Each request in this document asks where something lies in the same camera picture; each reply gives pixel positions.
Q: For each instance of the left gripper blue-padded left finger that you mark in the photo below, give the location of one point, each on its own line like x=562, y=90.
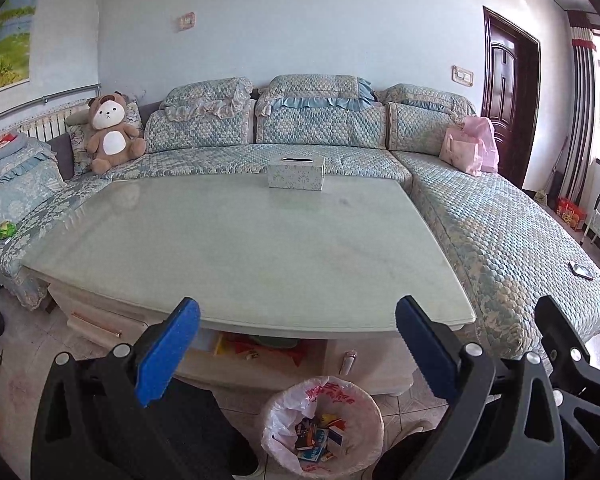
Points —
x=92, y=420

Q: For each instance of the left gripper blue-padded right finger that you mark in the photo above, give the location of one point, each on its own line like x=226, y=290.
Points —
x=501, y=422

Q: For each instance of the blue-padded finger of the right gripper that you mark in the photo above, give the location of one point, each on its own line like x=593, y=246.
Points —
x=572, y=371

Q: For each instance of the blue medicine box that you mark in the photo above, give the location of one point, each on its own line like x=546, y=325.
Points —
x=315, y=455

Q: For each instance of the white blue cigarette box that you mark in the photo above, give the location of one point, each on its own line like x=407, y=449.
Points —
x=336, y=435

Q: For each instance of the black cigarette box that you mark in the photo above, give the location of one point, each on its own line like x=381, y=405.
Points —
x=306, y=434

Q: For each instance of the trash bin with plastic bag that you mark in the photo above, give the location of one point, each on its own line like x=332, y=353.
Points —
x=329, y=401

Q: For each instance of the phone on sofa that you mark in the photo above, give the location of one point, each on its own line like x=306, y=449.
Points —
x=580, y=271

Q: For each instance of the quilted blue sectional sofa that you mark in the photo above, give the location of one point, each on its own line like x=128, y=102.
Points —
x=506, y=250

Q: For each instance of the red gift box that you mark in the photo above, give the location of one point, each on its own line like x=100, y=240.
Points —
x=570, y=213

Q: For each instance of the small bottle under table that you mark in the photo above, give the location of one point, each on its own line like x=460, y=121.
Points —
x=347, y=362

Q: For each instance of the green toy on sofa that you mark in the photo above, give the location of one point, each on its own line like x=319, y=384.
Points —
x=7, y=229

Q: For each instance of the striped curtain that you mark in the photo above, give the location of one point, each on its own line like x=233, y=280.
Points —
x=572, y=164

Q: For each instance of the white coffee table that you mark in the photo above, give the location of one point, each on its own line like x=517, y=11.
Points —
x=287, y=281

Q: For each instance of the pink bag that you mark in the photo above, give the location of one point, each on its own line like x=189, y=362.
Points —
x=471, y=147

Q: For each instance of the brown teddy bear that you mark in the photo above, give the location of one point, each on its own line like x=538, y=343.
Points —
x=114, y=141

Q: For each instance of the white radiator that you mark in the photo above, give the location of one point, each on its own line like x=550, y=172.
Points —
x=49, y=126

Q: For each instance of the dark brown door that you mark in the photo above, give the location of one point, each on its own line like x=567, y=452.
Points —
x=511, y=92

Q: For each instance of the patterned tissue box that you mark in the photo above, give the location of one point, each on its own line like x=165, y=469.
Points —
x=297, y=173

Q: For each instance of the wall outlet plate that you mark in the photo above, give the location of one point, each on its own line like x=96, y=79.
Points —
x=462, y=76

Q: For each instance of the landscape wall picture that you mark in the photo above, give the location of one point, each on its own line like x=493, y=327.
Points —
x=16, y=18

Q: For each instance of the wall switch plate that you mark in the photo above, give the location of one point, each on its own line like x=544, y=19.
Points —
x=185, y=21

